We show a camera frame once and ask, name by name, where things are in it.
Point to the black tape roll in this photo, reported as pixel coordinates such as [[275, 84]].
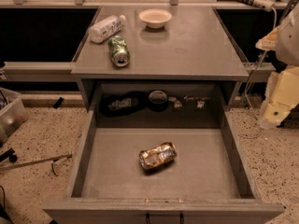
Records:
[[158, 101]]

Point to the long metal rod tool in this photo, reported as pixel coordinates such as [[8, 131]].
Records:
[[52, 161]]

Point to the clear plastic water bottle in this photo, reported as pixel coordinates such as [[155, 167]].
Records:
[[106, 28]]

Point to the grey open top drawer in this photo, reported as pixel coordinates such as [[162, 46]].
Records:
[[209, 181]]

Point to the clear plastic storage bin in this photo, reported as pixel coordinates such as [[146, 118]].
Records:
[[12, 113]]

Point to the orange soda can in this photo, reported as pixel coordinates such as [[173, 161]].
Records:
[[157, 156]]

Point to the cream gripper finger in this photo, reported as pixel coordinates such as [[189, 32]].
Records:
[[281, 97], [268, 42]]

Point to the green soda can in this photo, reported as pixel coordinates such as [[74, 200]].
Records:
[[118, 51]]

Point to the grey counter cabinet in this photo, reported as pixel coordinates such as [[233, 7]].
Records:
[[191, 58]]

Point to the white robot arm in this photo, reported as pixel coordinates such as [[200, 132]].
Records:
[[287, 50]]

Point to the black drawer handle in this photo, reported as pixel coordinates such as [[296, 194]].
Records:
[[165, 219]]

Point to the white ceramic bowl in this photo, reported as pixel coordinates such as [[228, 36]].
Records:
[[155, 18]]

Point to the small black floor block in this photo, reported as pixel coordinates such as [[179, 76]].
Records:
[[58, 103]]

